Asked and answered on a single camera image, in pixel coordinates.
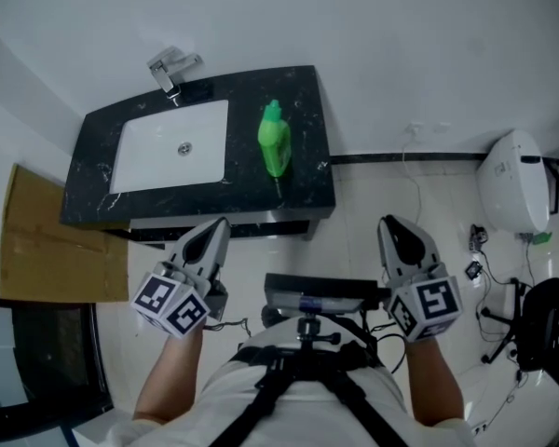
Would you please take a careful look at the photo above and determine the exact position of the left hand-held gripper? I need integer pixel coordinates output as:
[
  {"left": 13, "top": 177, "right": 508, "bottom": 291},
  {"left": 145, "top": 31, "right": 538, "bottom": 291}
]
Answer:
[{"left": 130, "top": 216, "right": 233, "bottom": 340}]

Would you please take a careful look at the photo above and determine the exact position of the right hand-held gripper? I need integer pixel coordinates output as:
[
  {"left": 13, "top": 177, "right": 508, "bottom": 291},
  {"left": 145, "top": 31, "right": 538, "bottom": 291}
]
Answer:
[{"left": 376, "top": 214, "right": 464, "bottom": 343}]

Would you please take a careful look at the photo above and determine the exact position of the green plastic bottle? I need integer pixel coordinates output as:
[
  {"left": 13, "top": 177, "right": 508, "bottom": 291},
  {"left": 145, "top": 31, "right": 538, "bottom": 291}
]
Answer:
[{"left": 257, "top": 99, "right": 293, "bottom": 178}]

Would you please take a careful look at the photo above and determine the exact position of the person's right forearm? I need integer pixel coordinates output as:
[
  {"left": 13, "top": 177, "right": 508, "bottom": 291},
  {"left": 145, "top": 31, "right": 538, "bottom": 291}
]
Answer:
[{"left": 402, "top": 335, "right": 465, "bottom": 427}]

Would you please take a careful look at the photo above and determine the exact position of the person's left forearm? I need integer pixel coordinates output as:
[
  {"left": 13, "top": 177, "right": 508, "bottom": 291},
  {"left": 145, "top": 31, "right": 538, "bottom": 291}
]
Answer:
[{"left": 132, "top": 331, "right": 205, "bottom": 426}]

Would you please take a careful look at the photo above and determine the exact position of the black chest-mounted monitor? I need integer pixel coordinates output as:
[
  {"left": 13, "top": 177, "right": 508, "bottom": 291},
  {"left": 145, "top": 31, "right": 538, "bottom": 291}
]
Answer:
[{"left": 264, "top": 272, "right": 386, "bottom": 317}]

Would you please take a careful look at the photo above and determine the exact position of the white rectangular sink basin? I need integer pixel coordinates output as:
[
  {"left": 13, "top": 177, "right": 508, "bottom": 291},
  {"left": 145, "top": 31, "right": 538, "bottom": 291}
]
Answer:
[{"left": 109, "top": 99, "right": 230, "bottom": 196}]

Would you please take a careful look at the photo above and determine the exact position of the white toilet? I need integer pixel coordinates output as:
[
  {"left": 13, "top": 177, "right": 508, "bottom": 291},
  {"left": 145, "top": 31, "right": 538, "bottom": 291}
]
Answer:
[{"left": 475, "top": 129, "right": 552, "bottom": 235}]

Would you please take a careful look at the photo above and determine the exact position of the black chest harness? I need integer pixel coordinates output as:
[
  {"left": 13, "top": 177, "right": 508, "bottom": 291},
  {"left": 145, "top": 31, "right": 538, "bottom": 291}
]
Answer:
[{"left": 230, "top": 314, "right": 416, "bottom": 447}]

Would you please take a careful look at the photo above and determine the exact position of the brown cardboard sheet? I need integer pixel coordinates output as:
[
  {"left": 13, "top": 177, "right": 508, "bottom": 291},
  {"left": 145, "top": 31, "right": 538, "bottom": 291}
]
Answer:
[{"left": 0, "top": 163, "right": 130, "bottom": 303}]

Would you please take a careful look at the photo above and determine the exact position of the black office chair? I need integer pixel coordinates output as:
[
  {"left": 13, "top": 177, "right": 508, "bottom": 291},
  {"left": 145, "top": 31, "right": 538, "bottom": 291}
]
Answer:
[{"left": 479, "top": 277, "right": 559, "bottom": 395}]

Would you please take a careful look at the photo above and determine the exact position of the black framed glass door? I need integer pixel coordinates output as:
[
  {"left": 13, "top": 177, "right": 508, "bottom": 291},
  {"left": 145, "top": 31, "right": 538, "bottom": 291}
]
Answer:
[{"left": 0, "top": 281, "right": 116, "bottom": 432}]

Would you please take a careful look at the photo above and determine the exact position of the black marble vanity table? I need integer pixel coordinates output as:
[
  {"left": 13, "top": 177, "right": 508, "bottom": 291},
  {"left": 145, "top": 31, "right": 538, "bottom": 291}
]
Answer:
[{"left": 59, "top": 65, "right": 335, "bottom": 244}]

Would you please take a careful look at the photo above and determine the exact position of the person's white shirt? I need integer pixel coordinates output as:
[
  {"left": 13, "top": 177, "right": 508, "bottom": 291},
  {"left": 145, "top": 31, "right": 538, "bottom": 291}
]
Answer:
[{"left": 106, "top": 317, "right": 479, "bottom": 447}]

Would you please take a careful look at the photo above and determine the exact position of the chrome faucet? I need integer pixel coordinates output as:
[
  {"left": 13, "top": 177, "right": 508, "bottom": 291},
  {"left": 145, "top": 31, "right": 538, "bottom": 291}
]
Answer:
[{"left": 147, "top": 47, "right": 204, "bottom": 102}]

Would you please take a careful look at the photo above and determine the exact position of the white power cable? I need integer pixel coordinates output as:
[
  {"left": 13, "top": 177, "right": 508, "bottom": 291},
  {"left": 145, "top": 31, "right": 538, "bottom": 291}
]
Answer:
[{"left": 401, "top": 130, "right": 426, "bottom": 233}]

